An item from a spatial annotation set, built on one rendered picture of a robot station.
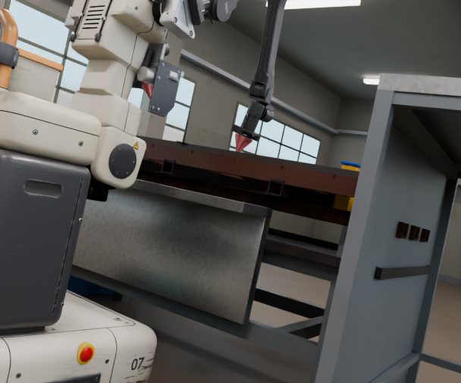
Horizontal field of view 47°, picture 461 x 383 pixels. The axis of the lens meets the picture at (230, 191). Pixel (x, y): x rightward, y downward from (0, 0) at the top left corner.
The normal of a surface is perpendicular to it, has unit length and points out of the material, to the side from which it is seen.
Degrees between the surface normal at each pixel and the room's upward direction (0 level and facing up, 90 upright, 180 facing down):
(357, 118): 90
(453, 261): 90
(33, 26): 90
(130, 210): 90
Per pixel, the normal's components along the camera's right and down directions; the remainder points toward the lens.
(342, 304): -0.49, -0.11
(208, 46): 0.78, 0.16
